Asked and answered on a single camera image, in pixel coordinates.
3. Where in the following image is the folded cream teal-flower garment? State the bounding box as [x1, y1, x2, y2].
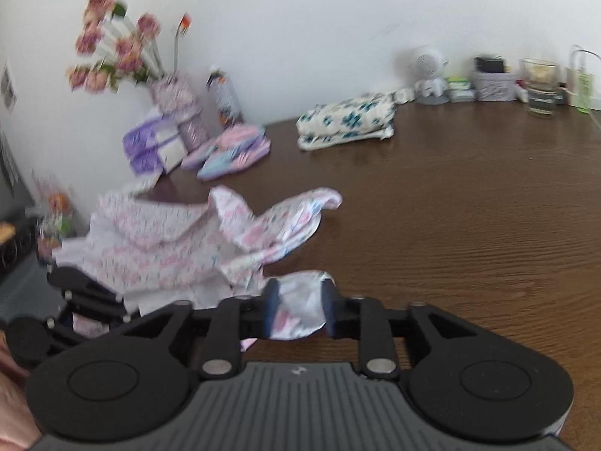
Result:
[296, 93, 397, 151]

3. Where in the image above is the pink mottled vase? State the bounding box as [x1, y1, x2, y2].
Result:
[150, 73, 210, 151]

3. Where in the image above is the crumpled white tissue wrapper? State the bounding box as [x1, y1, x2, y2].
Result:
[123, 174, 163, 195]

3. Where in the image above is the pink floral dress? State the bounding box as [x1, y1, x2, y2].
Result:
[51, 185, 343, 341]

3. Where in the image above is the wire rack with bottles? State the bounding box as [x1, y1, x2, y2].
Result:
[33, 174, 76, 264]

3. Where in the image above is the opened purple tissue pack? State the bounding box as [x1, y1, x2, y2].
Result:
[123, 108, 181, 151]

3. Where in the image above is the white robot-shaped speaker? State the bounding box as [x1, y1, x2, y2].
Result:
[413, 46, 452, 105]

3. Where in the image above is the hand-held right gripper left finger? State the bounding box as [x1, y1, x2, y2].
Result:
[119, 278, 283, 381]

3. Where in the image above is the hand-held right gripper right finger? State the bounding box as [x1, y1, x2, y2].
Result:
[320, 278, 480, 381]

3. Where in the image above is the wall poster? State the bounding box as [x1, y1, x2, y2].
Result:
[0, 63, 17, 111]

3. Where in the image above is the black power adapter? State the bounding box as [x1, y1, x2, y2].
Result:
[474, 55, 508, 74]

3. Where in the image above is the dried rose bouquet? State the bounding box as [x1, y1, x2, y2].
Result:
[66, 0, 193, 95]

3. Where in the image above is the clear drinking glass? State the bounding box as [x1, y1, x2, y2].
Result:
[519, 59, 562, 116]

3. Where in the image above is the tea bottle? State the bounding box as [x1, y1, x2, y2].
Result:
[207, 66, 245, 127]

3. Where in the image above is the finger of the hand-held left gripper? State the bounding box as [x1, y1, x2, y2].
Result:
[62, 292, 142, 325]
[47, 265, 126, 302]

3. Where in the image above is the grey printed tin box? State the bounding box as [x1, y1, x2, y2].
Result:
[472, 71, 517, 101]

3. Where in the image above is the pastel pink blue purple garment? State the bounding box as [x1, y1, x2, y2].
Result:
[197, 123, 272, 180]

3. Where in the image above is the green spray bottle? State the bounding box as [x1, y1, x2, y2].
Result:
[575, 63, 593, 114]

